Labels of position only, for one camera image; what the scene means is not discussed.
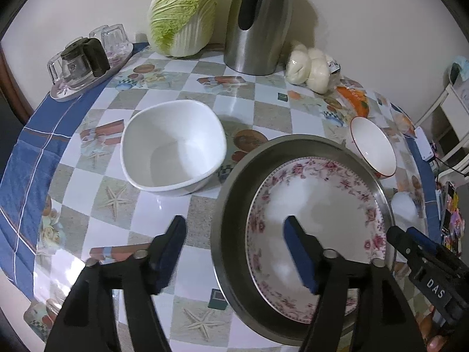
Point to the white chair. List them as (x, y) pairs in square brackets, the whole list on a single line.
[(454, 110)]

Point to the bag of white steamed buns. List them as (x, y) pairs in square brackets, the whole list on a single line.
[(304, 68)]

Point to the clear oval glass tray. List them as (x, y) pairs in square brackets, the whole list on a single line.
[(73, 93)]

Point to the brown wooden chair back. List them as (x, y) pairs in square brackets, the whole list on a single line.
[(11, 88)]

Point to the napa cabbage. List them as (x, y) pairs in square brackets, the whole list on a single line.
[(183, 14)]

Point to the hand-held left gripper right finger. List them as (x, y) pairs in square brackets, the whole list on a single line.
[(300, 256)]

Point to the plain white square bowl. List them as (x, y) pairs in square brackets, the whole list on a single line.
[(172, 154)]

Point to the white power strip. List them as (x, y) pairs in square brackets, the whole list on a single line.
[(425, 146)]

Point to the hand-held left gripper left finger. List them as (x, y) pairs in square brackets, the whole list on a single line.
[(168, 256)]

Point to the person's right hand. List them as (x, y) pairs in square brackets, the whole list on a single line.
[(438, 344)]

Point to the pale blue round bowl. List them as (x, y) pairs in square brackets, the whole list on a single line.
[(405, 209)]

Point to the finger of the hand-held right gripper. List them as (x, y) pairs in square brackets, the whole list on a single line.
[(425, 237), (401, 244)]

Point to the orange snack packet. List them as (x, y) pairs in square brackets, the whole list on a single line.
[(353, 99)]

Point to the round pink floral plate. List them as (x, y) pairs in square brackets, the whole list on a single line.
[(329, 205)]

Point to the round stainless steel plate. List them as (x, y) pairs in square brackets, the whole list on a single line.
[(234, 205)]

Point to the clear glass cup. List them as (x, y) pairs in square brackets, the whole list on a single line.
[(97, 32), (55, 68), (115, 40)]

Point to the strawberry print bowl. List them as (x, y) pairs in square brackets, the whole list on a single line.
[(372, 146)]

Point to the stainless steel thermos jug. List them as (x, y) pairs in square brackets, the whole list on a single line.
[(256, 44)]

